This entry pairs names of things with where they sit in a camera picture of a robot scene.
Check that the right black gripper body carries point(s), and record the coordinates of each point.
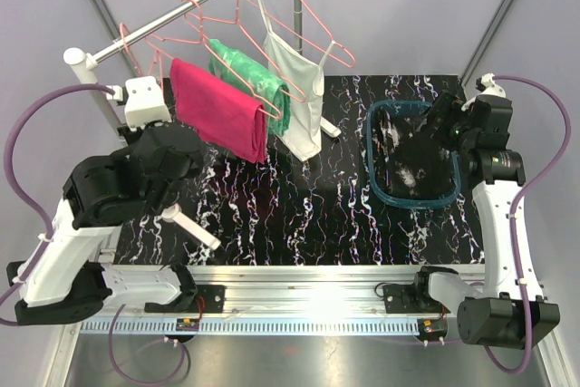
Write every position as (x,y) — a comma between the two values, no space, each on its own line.
(454,130)

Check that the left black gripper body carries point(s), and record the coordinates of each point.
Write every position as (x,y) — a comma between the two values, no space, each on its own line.
(151,192)

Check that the magenta trousers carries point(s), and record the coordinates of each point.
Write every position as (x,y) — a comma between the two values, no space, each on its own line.
(220,113)

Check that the pink hanger of magenta trousers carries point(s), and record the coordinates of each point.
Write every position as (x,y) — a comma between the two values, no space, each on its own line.
(196,22)

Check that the green tie-dye trousers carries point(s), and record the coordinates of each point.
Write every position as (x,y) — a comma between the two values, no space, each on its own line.
(244,73)

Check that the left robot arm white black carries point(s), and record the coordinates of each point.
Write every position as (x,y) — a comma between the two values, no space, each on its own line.
(59,283)

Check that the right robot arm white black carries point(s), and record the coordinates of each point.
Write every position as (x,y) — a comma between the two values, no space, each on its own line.
(510,310)

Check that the pink hanger of camisole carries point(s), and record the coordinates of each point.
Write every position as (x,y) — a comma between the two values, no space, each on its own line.
(300,8)

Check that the blue transparent plastic basket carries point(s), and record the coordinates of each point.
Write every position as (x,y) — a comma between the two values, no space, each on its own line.
(376,178)

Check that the metal clothes rack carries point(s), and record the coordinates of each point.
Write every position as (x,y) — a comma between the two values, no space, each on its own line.
(174,213)

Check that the white camisole top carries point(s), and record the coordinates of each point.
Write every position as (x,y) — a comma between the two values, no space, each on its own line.
(305,80)

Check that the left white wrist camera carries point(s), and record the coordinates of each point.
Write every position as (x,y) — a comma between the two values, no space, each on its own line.
(144,102)

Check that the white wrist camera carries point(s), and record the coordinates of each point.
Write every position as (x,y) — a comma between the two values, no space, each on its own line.
(486,85)
(144,102)

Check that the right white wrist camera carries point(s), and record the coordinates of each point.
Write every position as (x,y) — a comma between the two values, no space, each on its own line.
(486,85)

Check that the aluminium mounting rail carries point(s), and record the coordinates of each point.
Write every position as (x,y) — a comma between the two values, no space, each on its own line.
(335,300)

